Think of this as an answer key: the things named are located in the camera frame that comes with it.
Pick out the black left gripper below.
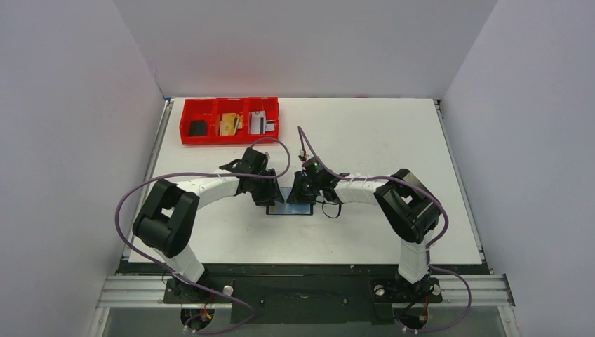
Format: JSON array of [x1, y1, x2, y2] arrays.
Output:
[[250, 169, 283, 206]]

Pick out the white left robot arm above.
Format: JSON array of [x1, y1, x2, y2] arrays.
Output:
[[133, 147, 284, 302]]

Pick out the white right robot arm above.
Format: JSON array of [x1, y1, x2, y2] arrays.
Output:
[[287, 158, 441, 300]]

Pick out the red three-compartment bin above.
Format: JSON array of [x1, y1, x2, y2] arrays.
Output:
[[179, 96, 280, 145]]

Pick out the navy blue card holder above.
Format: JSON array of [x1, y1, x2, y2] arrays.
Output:
[[265, 187, 314, 216]]

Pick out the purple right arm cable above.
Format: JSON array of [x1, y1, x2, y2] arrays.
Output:
[[297, 126, 472, 335]]

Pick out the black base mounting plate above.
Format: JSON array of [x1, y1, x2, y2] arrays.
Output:
[[122, 264, 488, 331]]

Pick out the gold cards in bin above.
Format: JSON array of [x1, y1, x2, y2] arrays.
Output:
[[219, 113, 243, 136]]

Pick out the black card in bin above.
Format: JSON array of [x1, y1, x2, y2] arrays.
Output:
[[188, 120, 209, 137]]

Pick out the aluminium frame rail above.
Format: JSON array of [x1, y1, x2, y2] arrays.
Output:
[[97, 275, 516, 308]]

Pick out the silver cards in bin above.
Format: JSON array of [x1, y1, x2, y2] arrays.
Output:
[[249, 110, 277, 135]]

